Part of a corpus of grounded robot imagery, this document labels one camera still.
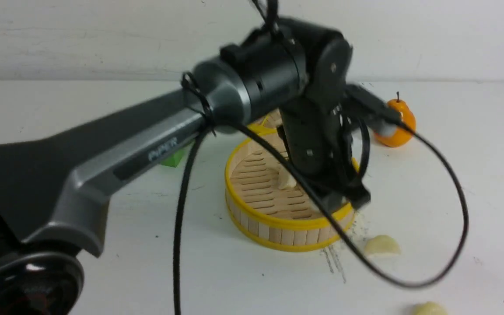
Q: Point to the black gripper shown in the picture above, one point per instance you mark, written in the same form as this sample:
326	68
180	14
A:
319	147

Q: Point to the white dumpling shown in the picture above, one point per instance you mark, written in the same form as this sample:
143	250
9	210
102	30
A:
285	180

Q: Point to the bamboo steamer tray yellow rim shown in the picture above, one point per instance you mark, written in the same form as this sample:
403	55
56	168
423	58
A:
280	219

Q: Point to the pale dumpling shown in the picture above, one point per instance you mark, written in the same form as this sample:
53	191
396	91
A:
382	245

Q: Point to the yellowish dumpling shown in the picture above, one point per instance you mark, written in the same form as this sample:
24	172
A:
429	308

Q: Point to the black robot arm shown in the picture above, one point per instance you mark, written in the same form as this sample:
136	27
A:
55	192

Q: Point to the woven bamboo steamer lid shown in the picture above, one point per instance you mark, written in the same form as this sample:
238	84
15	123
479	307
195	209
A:
271	120

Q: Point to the green cube block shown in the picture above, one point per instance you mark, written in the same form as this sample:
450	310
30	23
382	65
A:
175	159

